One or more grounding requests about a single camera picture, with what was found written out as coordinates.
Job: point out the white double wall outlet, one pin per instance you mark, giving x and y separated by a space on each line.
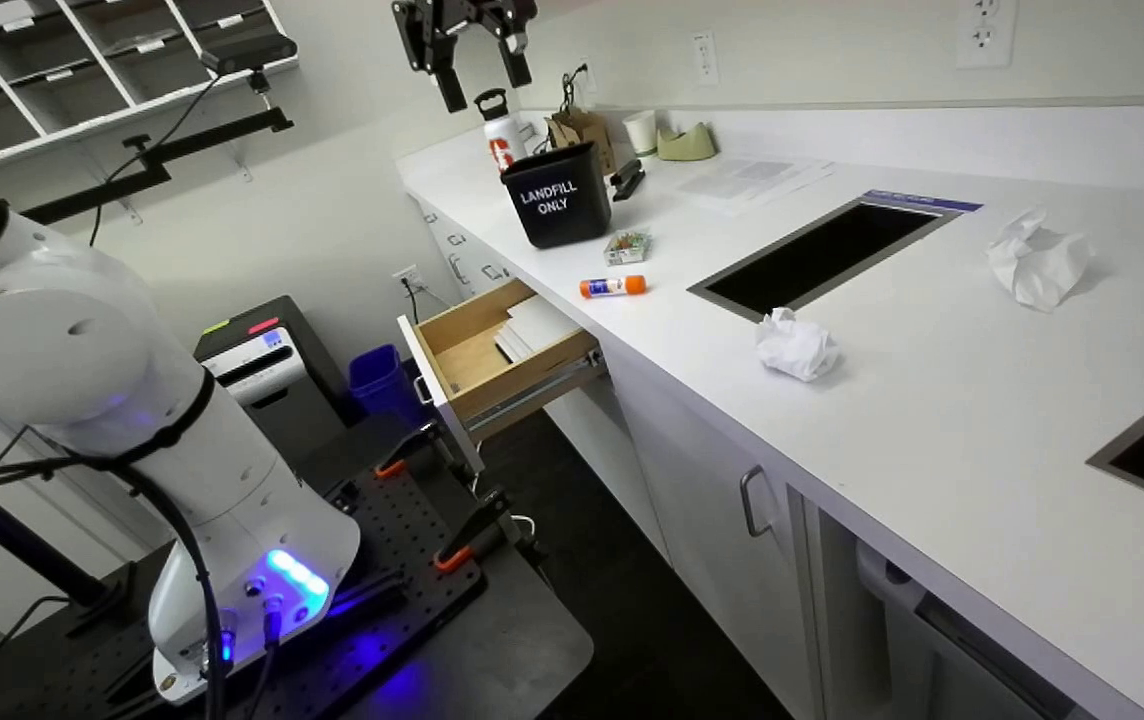
987 30

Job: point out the black wall camera mount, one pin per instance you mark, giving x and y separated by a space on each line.
186 147

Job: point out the open wooden drawer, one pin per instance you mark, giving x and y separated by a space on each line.
486 372

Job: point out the white paper cup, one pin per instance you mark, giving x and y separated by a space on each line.
643 130

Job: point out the white paper stack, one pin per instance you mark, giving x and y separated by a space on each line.
535 325

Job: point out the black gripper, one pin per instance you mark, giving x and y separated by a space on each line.
465 13

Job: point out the white quad wall outlet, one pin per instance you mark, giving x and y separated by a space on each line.
705 58

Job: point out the black landfill bin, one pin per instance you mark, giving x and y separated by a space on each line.
557 201

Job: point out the orange glue stick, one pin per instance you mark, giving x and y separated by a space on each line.
614 287

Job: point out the beige tape dispenser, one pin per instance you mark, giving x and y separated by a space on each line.
687 143

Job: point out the black white printer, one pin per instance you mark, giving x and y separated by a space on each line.
259 358

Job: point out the white mail sorter shelf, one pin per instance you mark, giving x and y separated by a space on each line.
64 73

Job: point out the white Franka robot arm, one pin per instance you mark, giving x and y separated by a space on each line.
76 362

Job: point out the black breadboard robot table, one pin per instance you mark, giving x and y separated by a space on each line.
495 652

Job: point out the black stapler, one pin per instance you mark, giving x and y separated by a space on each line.
626 177

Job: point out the white container red label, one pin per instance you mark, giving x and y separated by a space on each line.
515 139

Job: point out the blue waste bin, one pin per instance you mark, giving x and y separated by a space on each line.
382 383

